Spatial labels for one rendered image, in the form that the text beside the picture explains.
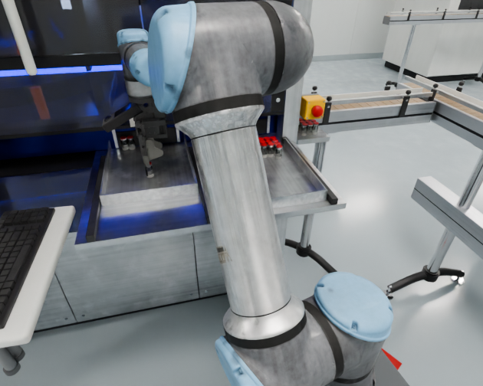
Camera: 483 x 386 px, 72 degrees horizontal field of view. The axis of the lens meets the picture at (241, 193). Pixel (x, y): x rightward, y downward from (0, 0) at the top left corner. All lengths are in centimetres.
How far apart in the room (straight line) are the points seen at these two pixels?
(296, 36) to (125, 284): 131
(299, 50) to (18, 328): 74
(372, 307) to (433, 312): 147
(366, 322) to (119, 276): 118
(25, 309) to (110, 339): 92
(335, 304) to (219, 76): 34
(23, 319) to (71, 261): 63
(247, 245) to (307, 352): 17
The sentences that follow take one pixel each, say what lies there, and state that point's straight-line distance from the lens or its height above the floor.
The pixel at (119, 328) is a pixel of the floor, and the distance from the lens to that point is 178.
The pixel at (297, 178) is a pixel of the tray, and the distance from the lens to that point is 102.
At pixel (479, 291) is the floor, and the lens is 223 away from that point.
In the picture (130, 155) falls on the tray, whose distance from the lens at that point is 119.
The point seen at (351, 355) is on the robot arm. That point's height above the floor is 98.
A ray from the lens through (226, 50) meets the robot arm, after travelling 39.
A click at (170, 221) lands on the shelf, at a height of 88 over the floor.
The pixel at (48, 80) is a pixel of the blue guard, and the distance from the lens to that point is 111.
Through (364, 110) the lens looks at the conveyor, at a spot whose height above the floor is 93.
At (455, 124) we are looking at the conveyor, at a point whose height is 88.
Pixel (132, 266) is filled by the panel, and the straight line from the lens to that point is 149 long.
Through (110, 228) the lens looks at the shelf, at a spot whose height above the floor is 88.
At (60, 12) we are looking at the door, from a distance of 108.
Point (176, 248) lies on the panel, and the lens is 143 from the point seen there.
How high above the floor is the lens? 142
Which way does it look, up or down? 35 degrees down
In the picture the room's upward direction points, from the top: 1 degrees clockwise
